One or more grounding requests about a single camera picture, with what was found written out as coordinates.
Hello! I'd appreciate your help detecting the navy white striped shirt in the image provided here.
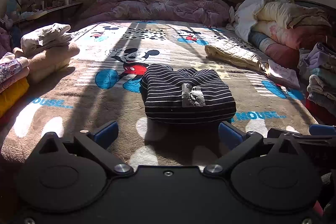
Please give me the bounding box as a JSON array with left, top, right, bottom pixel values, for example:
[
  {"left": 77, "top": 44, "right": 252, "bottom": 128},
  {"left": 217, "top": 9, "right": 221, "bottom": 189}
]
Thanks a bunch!
[{"left": 139, "top": 64, "right": 236, "bottom": 124}]

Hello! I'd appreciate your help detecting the stack of folded clothes right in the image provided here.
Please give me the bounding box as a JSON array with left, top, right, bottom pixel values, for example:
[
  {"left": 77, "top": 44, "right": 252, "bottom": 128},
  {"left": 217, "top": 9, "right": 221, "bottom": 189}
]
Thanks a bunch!
[{"left": 297, "top": 43, "right": 335, "bottom": 125}]

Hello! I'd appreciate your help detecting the stack of folded clothes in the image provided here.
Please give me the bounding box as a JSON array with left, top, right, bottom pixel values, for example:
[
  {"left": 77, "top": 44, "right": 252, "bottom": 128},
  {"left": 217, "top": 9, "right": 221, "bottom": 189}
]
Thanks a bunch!
[
  {"left": 297, "top": 43, "right": 335, "bottom": 125},
  {"left": 1, "top": 23, "right": 80, "bottom": 116}
]

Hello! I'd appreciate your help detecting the stack of folded clothes left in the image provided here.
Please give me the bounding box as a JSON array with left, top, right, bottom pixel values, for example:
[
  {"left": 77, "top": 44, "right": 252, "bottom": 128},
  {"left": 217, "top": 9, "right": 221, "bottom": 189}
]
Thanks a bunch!
[{"left": 1, "top": 23, "right": 80, "bottom": 116}]

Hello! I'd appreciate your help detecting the Mickey Mouse fleece blanket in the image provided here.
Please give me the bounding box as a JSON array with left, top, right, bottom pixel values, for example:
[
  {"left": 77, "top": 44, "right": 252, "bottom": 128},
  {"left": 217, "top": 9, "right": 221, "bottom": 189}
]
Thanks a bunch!
[{"left": 1, "top": 22, "right": 315, "bottom": 167}]

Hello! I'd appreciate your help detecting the folded white purple-print cloth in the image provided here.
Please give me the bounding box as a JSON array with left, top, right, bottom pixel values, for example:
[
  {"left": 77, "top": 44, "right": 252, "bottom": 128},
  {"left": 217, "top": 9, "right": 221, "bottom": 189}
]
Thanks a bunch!
[{"left": 260, "top": 59, "right": 300, "bottom": 89}]

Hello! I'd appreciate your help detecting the folded cream quilted blanket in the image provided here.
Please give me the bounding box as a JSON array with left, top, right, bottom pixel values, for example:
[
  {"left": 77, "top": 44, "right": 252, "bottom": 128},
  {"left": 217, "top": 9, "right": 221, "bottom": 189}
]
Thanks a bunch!
[{"left": 205, "top": 44, "right": 265, "bottom": 72}]

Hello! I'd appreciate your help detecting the rolled bedding pile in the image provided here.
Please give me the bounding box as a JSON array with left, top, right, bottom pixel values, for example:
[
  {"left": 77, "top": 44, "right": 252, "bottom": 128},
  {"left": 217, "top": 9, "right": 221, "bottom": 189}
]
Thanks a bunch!
[{"left": 228, "top": 0, "right": 335, "bottom": 69}]

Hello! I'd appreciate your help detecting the purple crumpled comforter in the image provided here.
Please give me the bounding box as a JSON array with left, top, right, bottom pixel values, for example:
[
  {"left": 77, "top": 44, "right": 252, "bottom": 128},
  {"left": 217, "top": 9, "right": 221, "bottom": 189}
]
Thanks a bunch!
[{"left": 74, "top": 0, "right": 230, "bottom": 30}]

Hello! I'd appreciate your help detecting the cluttered dark side table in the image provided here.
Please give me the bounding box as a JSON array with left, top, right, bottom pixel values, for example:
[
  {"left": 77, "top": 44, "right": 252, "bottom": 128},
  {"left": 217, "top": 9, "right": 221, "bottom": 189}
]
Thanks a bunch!
[{"left": 1, "top": 0, "right": 83, "bottom": 30}]

